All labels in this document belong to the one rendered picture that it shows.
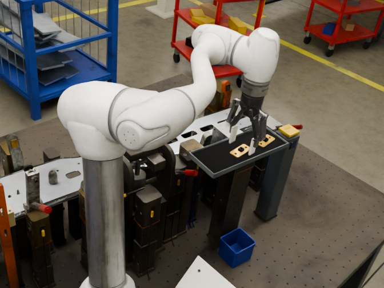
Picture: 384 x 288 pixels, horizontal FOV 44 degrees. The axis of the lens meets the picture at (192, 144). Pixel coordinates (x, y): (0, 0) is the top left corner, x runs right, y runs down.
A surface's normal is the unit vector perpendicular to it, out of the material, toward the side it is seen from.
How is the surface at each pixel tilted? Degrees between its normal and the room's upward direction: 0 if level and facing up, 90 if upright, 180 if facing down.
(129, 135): 84
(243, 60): 89
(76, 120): 88
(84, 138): 84
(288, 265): 0
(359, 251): 0
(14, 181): 0
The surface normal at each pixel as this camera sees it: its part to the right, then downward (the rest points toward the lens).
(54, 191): 0.11, -0.80
